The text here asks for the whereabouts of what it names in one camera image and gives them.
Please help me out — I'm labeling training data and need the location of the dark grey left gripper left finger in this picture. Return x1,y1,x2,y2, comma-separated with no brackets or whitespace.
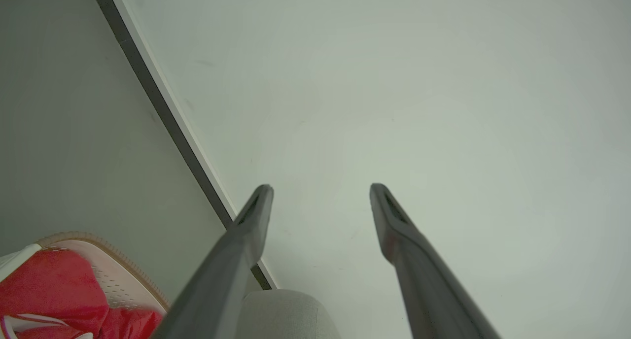
150,184,275,339

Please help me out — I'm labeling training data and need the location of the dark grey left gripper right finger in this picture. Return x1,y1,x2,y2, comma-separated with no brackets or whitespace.
369,183,501,339

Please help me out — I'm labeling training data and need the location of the red clothing with white stripes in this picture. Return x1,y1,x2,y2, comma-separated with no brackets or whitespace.
0,244,166,339

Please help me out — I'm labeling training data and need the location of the pale perforated laundry basket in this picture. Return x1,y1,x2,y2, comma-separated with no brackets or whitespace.
37,232,171,316

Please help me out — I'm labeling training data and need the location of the dark wall baseboard strip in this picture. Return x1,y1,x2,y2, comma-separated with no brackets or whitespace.
88,0,280,291

